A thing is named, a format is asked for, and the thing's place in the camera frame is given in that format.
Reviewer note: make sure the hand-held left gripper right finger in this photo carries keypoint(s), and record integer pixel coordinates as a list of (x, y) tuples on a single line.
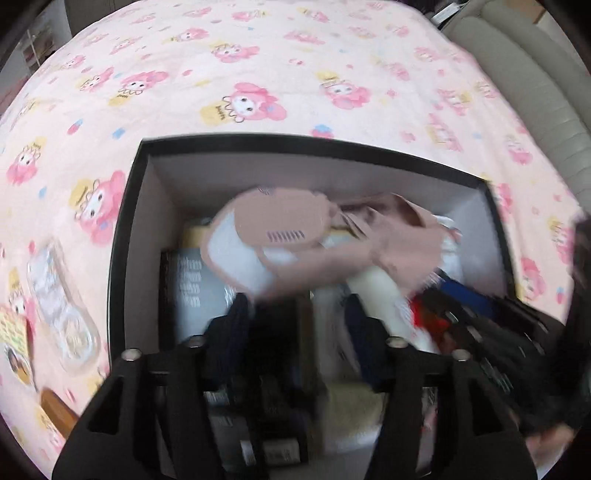
[(361, 337)]

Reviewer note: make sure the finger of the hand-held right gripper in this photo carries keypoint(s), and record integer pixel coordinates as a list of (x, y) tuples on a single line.
[(461, 304)]

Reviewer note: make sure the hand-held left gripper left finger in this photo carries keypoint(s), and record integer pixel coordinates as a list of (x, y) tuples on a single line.
[(231, 327)]

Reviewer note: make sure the pink cloth pouch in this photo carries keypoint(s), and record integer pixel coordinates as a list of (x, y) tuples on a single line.
[(286, 217)]

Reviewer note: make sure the black storage box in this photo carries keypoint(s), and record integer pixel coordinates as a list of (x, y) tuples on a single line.
[(277, 175)]

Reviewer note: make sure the clear plastic package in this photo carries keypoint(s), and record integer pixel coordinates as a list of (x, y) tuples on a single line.
[(60, 295)]

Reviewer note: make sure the cream cylindrical bottle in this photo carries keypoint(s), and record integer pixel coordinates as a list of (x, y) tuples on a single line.
[(374, 290)]

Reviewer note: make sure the grey book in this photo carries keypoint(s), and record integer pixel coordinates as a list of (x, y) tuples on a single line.
[(194, 286)]

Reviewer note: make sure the wooden comb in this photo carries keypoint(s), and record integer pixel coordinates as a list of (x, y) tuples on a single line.
[(57, 408)]

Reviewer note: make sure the girl-print sticker card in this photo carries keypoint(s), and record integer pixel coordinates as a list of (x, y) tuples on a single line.
[(18, 367)]

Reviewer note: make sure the yellow colourful printed card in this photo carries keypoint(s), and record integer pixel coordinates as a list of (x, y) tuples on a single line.
[(11, 327)]

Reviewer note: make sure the beige padded headboard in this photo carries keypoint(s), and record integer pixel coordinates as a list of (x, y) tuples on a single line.
[(531, 83)]

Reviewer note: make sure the pink cartoon-print blanket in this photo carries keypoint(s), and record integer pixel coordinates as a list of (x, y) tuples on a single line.
[(277, 69)]

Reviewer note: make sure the background shelf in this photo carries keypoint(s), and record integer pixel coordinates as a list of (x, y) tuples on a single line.
[(39, 50)]

